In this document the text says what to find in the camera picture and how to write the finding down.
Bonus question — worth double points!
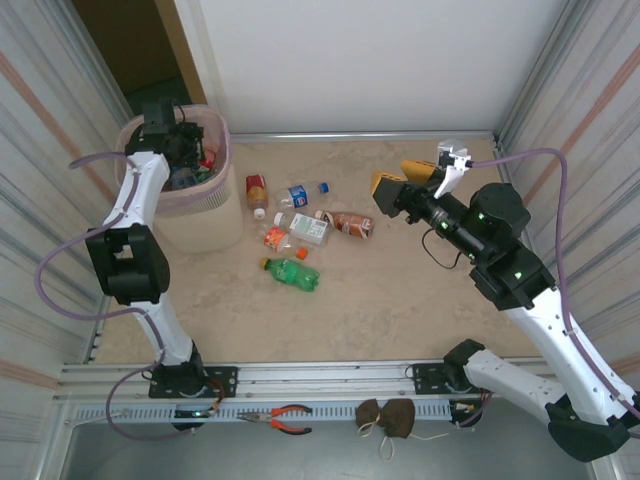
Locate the white green label clear bottle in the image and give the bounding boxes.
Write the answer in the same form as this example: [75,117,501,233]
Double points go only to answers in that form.
[273,211,332,247]

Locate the Pepsi label bottle blue cap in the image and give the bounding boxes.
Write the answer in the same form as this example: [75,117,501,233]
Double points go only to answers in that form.
[276,181,332,211]

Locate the red orange label tea bottle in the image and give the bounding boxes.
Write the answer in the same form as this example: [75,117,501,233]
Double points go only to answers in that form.
[244,173,270,220]

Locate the orange label bottle orange cap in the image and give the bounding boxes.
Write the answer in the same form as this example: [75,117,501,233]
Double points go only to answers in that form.
[253,222,310,261]

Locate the cream ribbed waste bin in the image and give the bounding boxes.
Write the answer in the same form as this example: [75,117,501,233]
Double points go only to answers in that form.
[152,164,245,254]

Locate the pink plastic waste basket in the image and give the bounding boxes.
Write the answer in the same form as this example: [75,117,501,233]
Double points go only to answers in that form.
[115,103,232,216]

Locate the aluminium table edge strip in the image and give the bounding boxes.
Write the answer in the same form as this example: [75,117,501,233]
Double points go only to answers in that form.
[227,130,497,145]

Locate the brown wooden door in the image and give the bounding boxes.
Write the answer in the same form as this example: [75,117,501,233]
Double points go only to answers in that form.
[69,0,207,104]

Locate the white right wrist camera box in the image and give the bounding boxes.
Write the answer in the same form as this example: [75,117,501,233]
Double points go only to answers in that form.
[433,139,475,200]

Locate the thin black cable loop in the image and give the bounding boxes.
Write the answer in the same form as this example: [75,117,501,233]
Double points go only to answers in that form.
[422,230,464,271]

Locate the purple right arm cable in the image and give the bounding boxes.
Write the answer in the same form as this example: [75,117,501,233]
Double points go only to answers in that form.
[471,147,640,421]

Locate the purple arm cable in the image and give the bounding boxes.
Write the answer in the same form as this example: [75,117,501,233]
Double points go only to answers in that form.
[33,152,196,442]
[471,147,640,421]

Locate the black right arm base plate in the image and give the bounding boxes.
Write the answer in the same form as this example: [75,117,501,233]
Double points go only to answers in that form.
[410,362,451,396]

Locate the aluminium mounting rail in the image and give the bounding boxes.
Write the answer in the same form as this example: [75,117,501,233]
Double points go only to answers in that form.
[52,358,591,401]

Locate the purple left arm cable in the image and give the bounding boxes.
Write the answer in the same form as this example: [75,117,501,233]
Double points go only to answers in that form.
[33,152,196,442]

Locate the brown cloth pouch with string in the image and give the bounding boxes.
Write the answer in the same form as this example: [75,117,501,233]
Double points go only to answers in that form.
[354,398,450,462]

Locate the white slotted cable duct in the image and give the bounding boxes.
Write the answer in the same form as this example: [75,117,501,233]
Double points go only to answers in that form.
[67,399,484,426]

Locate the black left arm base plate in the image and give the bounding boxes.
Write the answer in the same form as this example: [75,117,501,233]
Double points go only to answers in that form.
[148,366,239,400]

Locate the orange handled pliers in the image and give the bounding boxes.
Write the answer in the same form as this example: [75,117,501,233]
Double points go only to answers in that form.
[236,403,314,435]

